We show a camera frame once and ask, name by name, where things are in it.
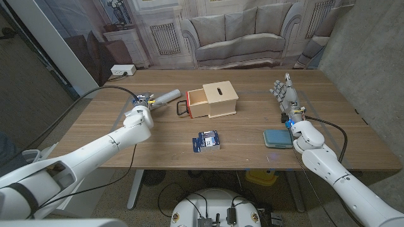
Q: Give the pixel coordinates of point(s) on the black round floor object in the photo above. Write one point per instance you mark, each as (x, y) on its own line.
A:
(154, 177)

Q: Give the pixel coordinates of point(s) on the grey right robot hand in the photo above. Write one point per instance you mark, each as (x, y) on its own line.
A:
(290, 101)

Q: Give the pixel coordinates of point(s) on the yellow object under table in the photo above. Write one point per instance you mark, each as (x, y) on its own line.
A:
(261, 178)

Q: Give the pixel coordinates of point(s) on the white chair frame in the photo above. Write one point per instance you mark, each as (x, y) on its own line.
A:
(30, 154)

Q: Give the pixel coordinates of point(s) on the blue printed package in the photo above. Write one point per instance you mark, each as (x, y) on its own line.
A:
(206, 141)

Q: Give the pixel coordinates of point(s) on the white table leg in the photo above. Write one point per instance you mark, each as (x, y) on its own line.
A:
(135, 189)

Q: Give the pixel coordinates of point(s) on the grey table leg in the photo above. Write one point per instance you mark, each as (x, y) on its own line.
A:
(296, 192)

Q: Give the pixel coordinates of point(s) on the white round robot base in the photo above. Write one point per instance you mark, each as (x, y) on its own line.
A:
(214, 205)

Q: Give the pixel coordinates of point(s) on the white power strip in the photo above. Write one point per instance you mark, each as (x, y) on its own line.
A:
(123, 69)

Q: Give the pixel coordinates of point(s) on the wooden box with slot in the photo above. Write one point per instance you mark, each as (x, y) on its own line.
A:
(222, 101)

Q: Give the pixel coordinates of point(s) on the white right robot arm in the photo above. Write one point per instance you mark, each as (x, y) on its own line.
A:
(347, 186)

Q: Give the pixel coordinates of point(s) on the plastic wrap roll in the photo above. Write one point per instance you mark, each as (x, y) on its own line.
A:
(167, 96)

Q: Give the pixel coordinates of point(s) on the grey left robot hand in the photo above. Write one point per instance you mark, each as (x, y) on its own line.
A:
(143, 100)

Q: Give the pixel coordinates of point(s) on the white robot torso edge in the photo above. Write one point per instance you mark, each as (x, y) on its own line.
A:
(63, 223)

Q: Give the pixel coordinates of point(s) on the teal rectangular sponge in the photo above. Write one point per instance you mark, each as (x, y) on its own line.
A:
(277, 138)

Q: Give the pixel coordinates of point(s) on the printed living room backdrop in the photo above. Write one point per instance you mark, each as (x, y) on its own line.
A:
(240, 34)

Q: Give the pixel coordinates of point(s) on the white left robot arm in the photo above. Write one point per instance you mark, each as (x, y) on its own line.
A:
(94, 154)

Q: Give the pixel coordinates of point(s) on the person in dark clothing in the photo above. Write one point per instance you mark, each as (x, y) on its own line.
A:
(6, 151)

